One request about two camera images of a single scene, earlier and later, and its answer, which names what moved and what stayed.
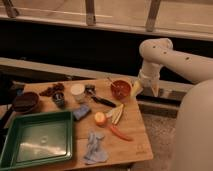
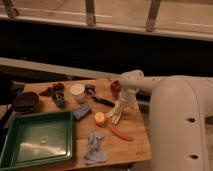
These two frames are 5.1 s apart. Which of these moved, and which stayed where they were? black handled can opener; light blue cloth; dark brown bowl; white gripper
Moved: white gripper
Stayed: dark brown bowl; light blue cloth; black handled can opener
